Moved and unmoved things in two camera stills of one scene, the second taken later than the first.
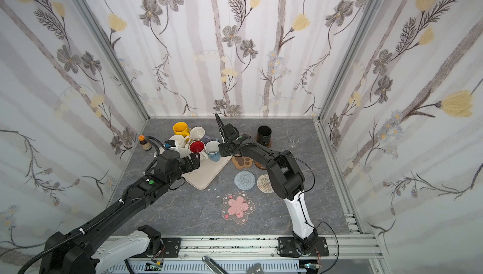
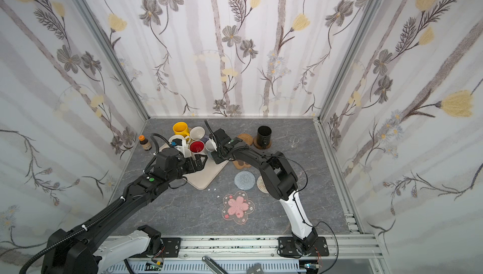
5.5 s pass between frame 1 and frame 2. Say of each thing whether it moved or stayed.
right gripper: moved
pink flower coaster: stayed
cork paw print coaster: stayed
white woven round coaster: stayed
